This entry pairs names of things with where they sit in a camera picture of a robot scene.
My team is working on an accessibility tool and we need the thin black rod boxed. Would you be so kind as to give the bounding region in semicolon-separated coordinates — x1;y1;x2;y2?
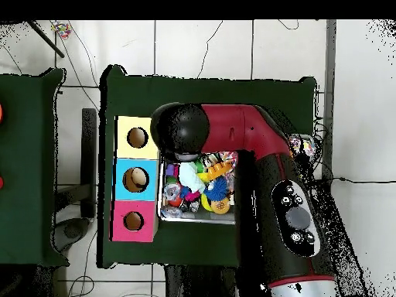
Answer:
24;20;66;58

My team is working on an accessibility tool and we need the blue spiky ball with eyes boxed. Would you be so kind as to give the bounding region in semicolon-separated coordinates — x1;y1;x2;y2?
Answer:
203;177;231;202

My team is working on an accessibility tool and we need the small colourful floor toy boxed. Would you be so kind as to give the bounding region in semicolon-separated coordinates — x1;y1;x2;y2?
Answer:
50;21;72;39

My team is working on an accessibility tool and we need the mint green foam cloth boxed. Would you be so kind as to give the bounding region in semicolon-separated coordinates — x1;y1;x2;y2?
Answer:
179;162;207;194

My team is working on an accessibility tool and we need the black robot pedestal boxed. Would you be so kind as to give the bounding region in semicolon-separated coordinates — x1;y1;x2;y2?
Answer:
162;265;242;297

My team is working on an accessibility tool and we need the wire mesh bin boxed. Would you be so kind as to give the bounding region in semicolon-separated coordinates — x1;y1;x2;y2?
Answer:
158;132;316;225

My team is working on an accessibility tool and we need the dark green table cloth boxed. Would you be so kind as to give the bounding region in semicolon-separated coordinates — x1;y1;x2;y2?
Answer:
98;64;319;268
0;67;66;267

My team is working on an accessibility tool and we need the wooden box with three holes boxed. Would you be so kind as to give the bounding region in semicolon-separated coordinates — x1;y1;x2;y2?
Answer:
111;115;163;243

